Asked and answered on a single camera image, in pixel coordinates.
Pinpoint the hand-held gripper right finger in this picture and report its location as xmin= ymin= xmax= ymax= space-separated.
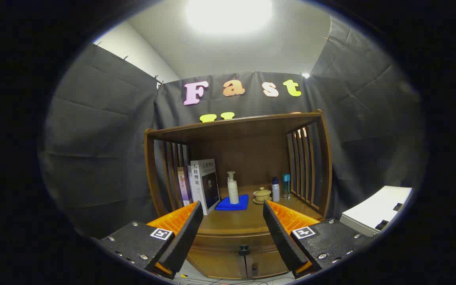
xmin=263 ymin=200 xmax=375 ymax=277

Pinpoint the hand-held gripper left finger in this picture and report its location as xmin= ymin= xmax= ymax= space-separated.
xmin=91 ymin=201 xmax=204 ymax=279

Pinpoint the wooden drawer with black knob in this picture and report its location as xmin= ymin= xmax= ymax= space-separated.
xmin=191 ymin=233 xmax=282 ymax=256

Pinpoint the wooden countertop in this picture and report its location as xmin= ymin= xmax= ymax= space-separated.
xmin=196 ymin=184 xmax=324 ymax=236

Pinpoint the brown wooden cabinet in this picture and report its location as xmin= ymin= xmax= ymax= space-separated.
xmin=145 ymin=110 xmax=333 ymax=279

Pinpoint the white metal cabinet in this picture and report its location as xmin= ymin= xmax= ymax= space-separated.
xmin=340 ymin=186 xmax=413 ymax=237

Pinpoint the yellow lidded teacup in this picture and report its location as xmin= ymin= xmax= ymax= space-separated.
xmin=253 ymin=187 xmax=272 ymax=205

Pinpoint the thin purple book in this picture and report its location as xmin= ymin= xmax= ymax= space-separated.
xmin=177 ymin=167 xmax=194 ymax=207

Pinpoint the blue folded cloth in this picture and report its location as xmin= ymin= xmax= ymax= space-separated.
xmin=215 ymin=194 xmax=249 ymax=211

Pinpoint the large white book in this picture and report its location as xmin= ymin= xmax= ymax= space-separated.
xmin=188 ymin=159 xmax=220 ymax=215

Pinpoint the white pump bottle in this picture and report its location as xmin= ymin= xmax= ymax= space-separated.
xmin=227 ymin=171 xmax=239 ymax=205

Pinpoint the ceiling light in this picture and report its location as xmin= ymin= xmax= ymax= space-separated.
xmin=184 ymin=0 xmax=274 ymax=36

